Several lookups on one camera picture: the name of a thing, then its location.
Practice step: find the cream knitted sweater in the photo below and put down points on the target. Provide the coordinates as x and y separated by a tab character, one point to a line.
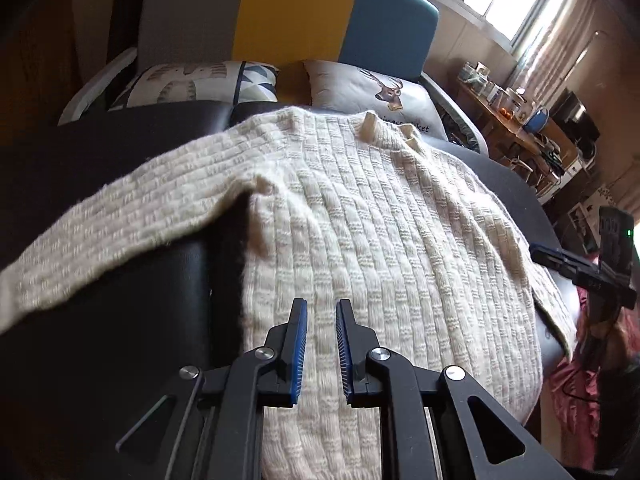
339	207

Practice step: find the zebra print pillow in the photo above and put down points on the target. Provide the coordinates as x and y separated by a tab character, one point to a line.
230	82

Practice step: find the beige window curtain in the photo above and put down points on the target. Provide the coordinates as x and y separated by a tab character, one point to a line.
551	48

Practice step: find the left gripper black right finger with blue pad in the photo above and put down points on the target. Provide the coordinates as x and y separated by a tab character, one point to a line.
434	425

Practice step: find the pink red cloth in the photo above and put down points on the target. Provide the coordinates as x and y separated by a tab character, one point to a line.
598	410

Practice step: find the black appliance on table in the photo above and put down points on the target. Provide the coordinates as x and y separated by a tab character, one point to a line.
571	116

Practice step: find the black leather ottoman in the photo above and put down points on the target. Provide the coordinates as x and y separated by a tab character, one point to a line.
179	304

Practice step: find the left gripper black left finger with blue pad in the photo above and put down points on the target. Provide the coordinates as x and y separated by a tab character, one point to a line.
207	424

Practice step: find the cluttered wooden side table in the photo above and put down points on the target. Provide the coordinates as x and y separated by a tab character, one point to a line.
546	161

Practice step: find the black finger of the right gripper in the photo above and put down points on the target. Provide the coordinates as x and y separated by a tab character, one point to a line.
557	260

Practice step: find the deer print white pillow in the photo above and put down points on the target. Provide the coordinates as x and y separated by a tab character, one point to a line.
350	90

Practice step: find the blue kettle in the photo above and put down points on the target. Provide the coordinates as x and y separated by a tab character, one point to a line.
537	120

